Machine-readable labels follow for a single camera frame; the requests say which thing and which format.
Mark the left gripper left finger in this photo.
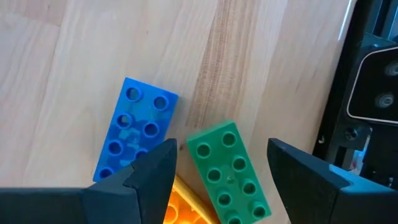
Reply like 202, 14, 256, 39
0, 138, 178, 224

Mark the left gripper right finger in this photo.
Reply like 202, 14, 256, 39
267, 138, 398, 224

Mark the yellow-orange toy brick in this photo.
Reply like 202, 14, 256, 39
163, 174, 221, 224

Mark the green toy brick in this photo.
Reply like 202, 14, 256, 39
185, 119, 272, 224

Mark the blue toy brick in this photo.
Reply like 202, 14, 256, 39
92, 77, 180, 184

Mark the black table-level camera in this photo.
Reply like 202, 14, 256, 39
346, 45, 398, 126

